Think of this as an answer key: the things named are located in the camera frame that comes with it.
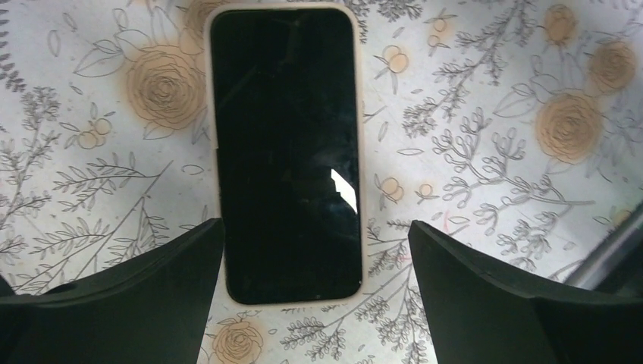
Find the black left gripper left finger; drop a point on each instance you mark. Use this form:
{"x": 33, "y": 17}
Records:
{"x": 152, "y": 308}

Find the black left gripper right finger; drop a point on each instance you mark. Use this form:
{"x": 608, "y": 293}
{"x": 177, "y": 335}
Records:
{"x": 483, "y": 310}

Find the phone with beige case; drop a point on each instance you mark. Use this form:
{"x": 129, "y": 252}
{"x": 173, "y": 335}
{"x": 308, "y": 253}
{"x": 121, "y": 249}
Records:
{"x": 284, "y": 93}

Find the floral patterned table mat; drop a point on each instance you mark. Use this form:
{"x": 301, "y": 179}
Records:
{"x": 513, "y": 126}

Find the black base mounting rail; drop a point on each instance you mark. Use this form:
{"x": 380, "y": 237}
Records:
{"x": 615, "y": 261}

